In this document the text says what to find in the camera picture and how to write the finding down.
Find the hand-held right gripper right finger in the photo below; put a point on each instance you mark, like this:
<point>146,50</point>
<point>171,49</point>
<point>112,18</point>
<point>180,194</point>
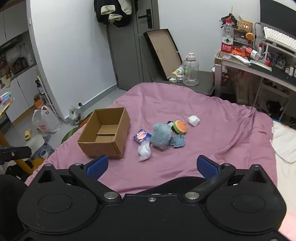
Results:
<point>207,168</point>

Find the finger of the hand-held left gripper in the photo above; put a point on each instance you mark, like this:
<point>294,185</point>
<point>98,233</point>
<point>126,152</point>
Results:
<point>16,153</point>

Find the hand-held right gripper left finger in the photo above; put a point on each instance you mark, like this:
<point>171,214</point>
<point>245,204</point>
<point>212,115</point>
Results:
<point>97,165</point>

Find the brown cardboard box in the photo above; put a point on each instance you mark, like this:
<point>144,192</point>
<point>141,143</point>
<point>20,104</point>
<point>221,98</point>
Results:
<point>99,149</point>

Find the small blue denim plush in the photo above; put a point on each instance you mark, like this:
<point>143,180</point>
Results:
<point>177,141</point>

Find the clear bag of white stuffing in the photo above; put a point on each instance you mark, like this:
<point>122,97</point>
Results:
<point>144,151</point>

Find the blue tissue packet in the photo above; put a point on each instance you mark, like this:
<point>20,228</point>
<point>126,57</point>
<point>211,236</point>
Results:
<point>142,136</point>

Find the light blue plush ball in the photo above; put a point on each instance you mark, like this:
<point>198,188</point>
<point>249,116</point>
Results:
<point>160,138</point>

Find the yellow stand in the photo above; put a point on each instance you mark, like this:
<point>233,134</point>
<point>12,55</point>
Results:
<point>22,165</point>

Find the yellow slipper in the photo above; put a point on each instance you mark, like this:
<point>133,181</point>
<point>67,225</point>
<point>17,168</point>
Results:
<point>27,135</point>

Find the tape roll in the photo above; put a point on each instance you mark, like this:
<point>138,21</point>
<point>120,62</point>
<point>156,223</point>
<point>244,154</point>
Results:
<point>44,154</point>

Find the green leaf cartoon mat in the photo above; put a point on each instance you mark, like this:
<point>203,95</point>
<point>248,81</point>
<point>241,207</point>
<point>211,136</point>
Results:
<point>69,135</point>

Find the white plastic bag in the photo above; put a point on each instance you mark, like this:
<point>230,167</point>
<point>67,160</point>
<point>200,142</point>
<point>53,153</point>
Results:
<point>46,120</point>

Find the orange cat mat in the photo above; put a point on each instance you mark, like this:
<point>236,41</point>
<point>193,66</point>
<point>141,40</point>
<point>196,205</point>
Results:
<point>84,121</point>

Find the white crumpled paper ball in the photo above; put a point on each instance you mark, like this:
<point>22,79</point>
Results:
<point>193,120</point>

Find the hamburger toy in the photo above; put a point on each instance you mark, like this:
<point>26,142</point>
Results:
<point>180,126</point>

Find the pink blanket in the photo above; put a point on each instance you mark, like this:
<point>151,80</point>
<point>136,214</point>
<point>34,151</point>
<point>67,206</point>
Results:
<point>208,115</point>

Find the clear plastic bag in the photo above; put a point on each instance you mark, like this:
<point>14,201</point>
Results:
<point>75,115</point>

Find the stack of colourful packets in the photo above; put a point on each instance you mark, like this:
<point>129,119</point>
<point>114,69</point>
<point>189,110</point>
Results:
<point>6,98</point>

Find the white kitchen cabinet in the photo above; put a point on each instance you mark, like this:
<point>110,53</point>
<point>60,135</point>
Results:
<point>18,97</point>

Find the black spray bottle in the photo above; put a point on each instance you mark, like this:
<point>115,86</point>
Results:
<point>40,88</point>

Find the white pillow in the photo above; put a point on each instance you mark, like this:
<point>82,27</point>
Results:
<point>284,143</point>

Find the grey platform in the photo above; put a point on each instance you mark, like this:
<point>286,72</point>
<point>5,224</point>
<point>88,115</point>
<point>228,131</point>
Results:
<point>203,81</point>

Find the beige bag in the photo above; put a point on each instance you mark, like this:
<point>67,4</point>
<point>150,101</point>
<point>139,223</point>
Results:
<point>245,88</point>

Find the red bag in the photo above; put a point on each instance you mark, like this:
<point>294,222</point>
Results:
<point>225,78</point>

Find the small printed box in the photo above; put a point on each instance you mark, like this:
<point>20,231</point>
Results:
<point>180,78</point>

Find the small white box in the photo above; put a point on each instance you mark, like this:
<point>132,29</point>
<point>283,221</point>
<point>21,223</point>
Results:
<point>173,80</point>

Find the large clear water jug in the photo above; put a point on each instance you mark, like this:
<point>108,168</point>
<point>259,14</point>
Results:
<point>190,71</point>

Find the small green item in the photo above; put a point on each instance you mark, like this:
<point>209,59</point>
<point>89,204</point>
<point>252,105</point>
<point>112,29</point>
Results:
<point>186,70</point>

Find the yellow white lying bottle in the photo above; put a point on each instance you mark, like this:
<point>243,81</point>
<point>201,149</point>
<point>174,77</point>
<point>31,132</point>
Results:
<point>177,71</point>

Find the white desk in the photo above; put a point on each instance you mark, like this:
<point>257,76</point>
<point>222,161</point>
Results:
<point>242,65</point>

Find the grey door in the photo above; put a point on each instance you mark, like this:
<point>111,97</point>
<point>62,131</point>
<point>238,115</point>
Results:
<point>129,58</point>

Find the lying bottle red label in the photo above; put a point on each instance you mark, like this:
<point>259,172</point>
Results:
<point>251,52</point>

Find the clear water bottle red label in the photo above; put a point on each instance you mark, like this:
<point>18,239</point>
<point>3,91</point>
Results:
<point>226,44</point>

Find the black flat cardboard box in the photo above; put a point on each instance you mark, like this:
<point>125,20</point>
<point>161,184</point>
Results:
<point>161,51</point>

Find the white monitor riser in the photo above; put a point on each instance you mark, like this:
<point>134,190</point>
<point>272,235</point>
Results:
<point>266,46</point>

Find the small drawer organizer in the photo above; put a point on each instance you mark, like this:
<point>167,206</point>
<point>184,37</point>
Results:
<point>240,37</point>

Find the orange round toy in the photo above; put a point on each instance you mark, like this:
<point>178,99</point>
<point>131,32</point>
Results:
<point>250,36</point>

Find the woven basket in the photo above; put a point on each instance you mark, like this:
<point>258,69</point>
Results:
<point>244,26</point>

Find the white keyboard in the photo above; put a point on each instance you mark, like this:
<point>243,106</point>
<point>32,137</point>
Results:
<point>279,38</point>

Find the black and cream jacket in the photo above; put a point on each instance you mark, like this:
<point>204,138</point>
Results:
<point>104,14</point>

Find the black monitor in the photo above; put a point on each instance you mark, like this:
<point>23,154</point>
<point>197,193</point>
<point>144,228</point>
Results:
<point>277,11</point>

